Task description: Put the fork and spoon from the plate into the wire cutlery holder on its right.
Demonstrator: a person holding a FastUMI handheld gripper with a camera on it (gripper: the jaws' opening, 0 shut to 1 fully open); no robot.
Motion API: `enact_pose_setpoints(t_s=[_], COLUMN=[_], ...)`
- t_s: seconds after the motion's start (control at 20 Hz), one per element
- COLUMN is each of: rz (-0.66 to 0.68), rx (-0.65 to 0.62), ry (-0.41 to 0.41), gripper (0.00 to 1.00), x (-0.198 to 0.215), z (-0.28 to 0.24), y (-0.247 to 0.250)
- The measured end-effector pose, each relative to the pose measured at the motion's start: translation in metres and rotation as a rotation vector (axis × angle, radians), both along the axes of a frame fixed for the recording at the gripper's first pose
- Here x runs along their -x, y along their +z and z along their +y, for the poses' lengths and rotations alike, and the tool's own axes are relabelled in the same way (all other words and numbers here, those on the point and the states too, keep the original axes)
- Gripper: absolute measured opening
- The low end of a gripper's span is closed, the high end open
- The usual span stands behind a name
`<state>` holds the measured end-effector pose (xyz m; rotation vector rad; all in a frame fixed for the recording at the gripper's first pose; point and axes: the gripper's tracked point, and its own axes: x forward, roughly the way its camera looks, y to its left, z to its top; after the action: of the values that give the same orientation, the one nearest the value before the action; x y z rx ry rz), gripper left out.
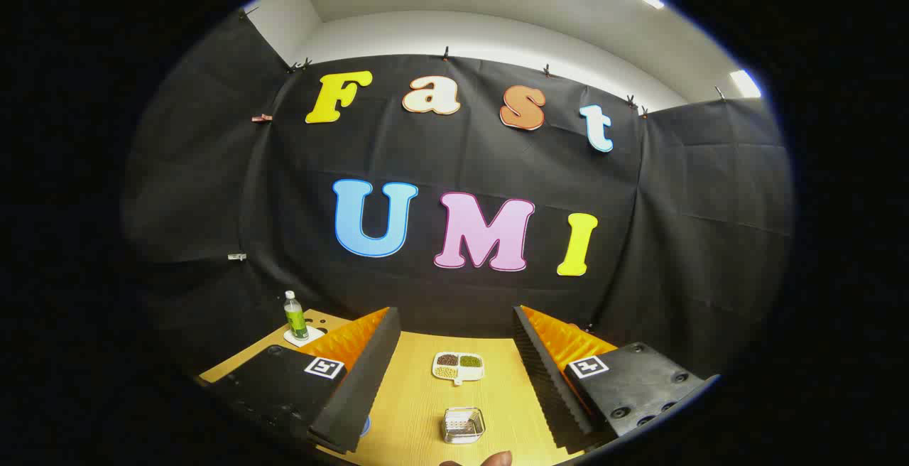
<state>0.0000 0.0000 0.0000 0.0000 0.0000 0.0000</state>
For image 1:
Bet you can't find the green label plastic bottle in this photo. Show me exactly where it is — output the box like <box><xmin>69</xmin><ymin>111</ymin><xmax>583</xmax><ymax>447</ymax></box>
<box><xmin>284</xmin><ymin>291</ymin><xmax>310</xmax><ymax>341</ymax></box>

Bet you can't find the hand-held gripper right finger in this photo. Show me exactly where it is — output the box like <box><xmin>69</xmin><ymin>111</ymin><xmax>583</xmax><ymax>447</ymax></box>
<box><xmin>511</xmin><ymin>305</ymin><xmax>719</xmax><ymax>455</ymax></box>

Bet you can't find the metal wire cutlery basket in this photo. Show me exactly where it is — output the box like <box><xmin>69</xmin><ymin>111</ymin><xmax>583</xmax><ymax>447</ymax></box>
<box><xmin>441</xmin><ymin>407</ymin><xmax>486</xmax><ymax>445</ymax></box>

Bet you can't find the white square coaster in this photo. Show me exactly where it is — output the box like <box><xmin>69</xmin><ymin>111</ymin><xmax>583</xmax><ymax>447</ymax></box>
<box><xmin>283</xmin><ymin>325</ymin><xmax>325</xmax><ymax>348</ymax></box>

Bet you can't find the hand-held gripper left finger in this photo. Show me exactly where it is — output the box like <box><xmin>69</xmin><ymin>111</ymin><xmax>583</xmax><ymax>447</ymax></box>
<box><xmin>202</xmin><ymin>306</ymin><xmax>402</xmax><ymax>455</ymax></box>

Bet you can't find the short ceiling light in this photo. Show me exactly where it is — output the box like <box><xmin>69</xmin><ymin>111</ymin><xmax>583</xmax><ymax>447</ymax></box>
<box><xmin>730</xmin><ymin>70</ymin><xmax>762</xmax><ymax>99</ymax></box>

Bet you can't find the white divided bean tray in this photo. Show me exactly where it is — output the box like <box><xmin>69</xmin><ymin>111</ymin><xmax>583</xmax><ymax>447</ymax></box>
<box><xmin>432</xmin><ymin>352</ymin><xmax>485</xmax><ymax>386</ymax></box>

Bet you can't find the black backdrop cloth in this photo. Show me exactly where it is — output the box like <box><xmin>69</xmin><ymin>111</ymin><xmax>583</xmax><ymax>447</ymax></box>
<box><xmin>121</xmin><ymin>8</ymin><xmax>795</xmax><ymax>381</ymax></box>

